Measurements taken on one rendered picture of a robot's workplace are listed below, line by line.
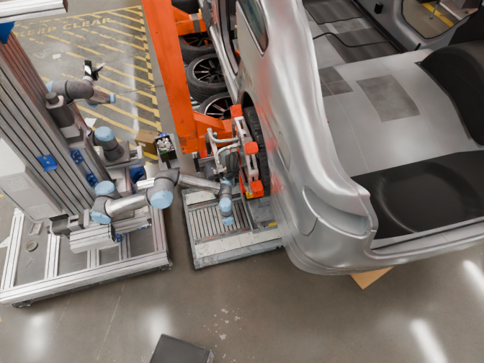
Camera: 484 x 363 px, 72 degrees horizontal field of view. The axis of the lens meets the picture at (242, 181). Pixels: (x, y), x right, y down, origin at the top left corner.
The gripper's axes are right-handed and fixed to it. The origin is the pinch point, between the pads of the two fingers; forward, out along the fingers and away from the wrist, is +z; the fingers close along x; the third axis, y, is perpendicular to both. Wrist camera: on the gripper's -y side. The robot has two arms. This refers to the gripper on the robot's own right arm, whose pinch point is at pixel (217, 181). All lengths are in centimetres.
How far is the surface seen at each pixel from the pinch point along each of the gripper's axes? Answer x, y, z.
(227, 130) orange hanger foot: -21, -15, 62
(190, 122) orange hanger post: 9, 4, 60
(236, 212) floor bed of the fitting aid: -15, -82, 21
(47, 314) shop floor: 150, -84, -28
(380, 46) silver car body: -189, -1, 120
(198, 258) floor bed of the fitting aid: 27, -75, -17
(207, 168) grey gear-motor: 2, -43, 49
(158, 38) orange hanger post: 17, 75, 60
